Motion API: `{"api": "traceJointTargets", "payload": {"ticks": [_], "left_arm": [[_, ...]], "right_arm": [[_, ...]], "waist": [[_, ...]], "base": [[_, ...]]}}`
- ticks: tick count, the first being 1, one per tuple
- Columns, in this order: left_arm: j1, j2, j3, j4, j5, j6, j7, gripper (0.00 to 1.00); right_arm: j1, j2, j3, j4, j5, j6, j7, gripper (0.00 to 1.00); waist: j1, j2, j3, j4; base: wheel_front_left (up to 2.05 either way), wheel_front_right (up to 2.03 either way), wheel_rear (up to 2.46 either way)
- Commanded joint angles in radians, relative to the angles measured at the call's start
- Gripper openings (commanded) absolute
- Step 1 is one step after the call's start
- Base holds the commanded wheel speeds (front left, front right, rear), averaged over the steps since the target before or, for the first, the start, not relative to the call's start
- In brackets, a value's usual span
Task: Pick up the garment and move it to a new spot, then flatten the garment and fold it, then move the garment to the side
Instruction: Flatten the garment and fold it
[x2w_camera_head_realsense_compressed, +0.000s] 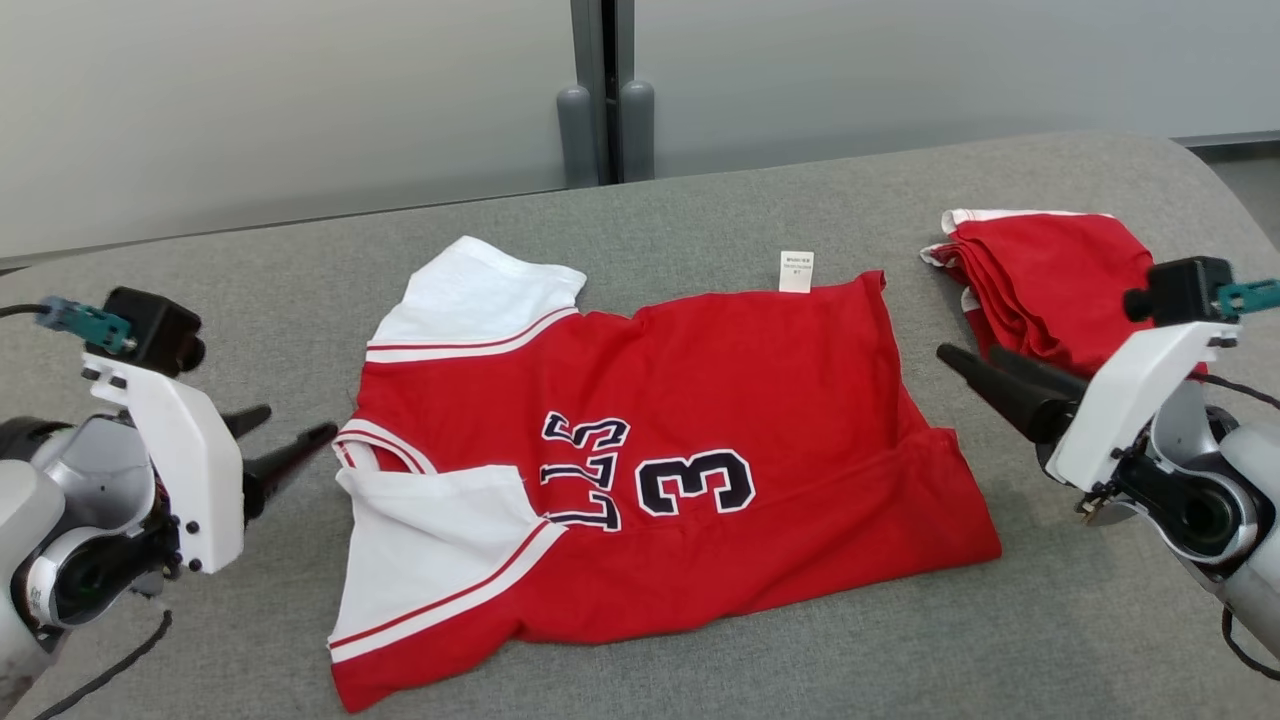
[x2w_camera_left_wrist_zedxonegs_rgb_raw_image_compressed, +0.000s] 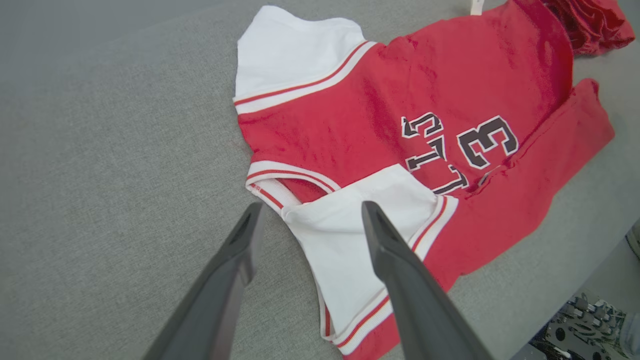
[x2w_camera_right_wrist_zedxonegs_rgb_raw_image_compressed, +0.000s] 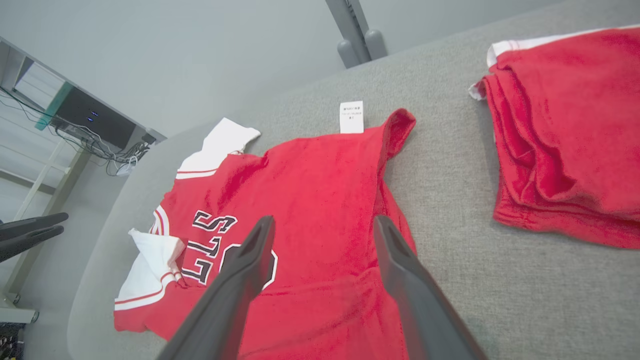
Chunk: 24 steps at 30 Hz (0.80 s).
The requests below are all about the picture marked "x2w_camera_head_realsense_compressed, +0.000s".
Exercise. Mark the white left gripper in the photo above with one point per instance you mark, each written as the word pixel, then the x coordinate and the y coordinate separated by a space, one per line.
pixel 190 470

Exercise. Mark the folded red garment white trim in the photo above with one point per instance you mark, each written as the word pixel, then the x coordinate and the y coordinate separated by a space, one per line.
pixel 1050 270

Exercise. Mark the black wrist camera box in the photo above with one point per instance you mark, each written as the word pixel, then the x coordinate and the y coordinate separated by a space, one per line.
pixel 150 325
pixel 1185 290

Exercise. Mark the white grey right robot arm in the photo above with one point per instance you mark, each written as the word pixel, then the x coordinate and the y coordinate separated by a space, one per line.
pixel 1250 470

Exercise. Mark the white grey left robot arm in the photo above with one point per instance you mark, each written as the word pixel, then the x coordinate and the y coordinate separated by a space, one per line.
pixel 90 470

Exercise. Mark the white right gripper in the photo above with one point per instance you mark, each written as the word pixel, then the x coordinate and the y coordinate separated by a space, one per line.
pixel 1130 400

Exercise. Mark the red Bulls jersey white sleeves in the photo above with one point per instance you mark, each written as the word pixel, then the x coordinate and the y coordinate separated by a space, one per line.
pixel 750 380

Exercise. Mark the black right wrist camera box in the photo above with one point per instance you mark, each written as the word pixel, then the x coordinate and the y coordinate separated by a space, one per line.
pixel 1185 290

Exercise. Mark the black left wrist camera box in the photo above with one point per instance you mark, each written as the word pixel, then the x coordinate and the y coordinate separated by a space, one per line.
pixel 150 325

